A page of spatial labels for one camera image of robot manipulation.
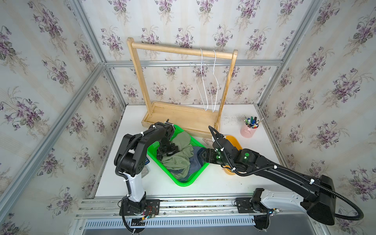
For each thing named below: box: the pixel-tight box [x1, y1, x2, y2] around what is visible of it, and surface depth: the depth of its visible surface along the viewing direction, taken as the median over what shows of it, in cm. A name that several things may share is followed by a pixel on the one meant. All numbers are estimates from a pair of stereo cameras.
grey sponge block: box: [141, 164, 149, 179], surface depth 84 cm
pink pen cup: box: [239, 116, 264, 139], surface depth 97 cm
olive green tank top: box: [161, 131, 194, 179], surface depth 81 cm
